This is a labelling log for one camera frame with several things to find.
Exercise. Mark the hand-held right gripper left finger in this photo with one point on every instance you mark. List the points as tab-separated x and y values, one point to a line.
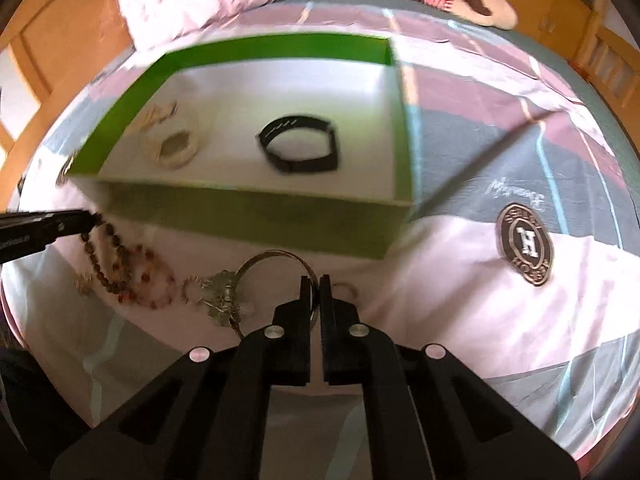
306	300

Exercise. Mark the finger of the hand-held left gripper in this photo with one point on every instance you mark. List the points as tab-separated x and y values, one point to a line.
60	222

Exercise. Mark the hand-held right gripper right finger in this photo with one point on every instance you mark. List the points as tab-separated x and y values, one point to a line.
325	300

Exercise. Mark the silver bangle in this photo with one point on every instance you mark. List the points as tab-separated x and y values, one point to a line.
270	255

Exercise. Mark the small gold trinket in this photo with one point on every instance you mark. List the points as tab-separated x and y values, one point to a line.
84	285

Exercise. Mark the silver charm pendant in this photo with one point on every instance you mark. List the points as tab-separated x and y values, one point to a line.
220	290

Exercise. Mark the green cardboard box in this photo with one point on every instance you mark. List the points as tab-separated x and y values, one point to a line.
250	220

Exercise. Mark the black wristband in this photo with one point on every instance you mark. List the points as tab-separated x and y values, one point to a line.
332	152

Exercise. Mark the person's dark clothing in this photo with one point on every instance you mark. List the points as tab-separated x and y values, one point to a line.
30	410

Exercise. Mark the wooden headboard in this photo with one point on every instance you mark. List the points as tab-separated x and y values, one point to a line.
65	25

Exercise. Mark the printed plaid bedsheet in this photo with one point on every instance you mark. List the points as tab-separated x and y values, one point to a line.
500	160

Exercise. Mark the wooden footboard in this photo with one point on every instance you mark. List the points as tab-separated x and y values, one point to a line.
610	55

